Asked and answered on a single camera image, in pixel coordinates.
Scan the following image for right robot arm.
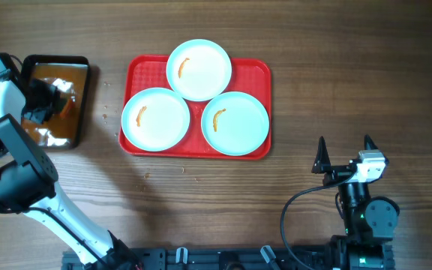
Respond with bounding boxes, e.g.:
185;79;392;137
311;135;400;270

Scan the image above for white plate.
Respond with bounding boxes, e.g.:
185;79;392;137
200;91;270;157
166;39;233;102
121;87;191;152

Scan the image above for white plate top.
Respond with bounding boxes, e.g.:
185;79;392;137
166;39;233;102

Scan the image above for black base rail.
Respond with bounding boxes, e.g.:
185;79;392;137
61;245;395;270

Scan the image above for orange green sponge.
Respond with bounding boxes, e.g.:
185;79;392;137
59;98;74;119

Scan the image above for black water basin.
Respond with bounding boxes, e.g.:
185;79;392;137
22;55;91;149

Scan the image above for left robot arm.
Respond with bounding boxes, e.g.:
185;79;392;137
0;80;142;269

